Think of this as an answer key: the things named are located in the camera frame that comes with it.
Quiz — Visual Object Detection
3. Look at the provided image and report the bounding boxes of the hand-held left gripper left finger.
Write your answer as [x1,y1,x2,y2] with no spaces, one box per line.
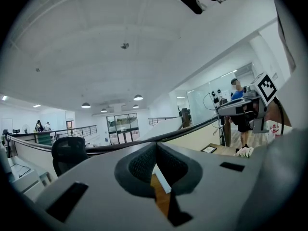
[35,141,174,231]

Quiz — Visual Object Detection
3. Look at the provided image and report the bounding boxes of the dark wooden post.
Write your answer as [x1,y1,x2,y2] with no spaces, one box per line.
[217,114,232,147]

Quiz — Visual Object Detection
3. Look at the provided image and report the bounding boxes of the person's white t-shirt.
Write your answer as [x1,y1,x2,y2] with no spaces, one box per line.
[237,0,308,231]

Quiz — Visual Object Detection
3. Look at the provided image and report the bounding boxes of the light blue white desk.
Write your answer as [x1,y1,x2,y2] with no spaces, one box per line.
[6,155,52,195]

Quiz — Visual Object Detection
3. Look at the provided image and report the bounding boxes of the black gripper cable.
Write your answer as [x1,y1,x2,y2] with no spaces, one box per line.
[272,96,286,136]

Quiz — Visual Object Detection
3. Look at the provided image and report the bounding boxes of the light blue flat box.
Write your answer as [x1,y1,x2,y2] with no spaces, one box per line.
[152,170,173,194]

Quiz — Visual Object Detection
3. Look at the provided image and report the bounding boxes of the black office chair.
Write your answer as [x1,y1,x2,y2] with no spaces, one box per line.
[51,136,90,178]

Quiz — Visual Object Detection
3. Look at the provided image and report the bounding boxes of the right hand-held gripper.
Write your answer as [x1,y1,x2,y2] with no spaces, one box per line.
[216,72,278,134]

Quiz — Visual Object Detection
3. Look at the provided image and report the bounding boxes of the white cable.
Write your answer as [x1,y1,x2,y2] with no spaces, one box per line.
[203,92,226,144]

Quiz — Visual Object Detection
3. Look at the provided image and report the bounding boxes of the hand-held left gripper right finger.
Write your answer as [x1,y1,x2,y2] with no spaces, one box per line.
[156,141,252,231]

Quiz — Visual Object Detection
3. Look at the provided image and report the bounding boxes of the glass entrance doors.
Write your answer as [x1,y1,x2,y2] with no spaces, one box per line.
[106,112,141,145]

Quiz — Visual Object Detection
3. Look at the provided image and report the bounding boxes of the person's right forearm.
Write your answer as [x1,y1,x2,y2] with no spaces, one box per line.
[264,99,292,130]

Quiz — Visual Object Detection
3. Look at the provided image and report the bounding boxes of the group of black hanging headsets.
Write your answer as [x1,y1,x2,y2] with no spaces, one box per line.
[210,88,222,103]

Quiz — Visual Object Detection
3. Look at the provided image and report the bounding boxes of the black picture frame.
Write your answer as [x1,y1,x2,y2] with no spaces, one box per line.
[200,145,218,154]

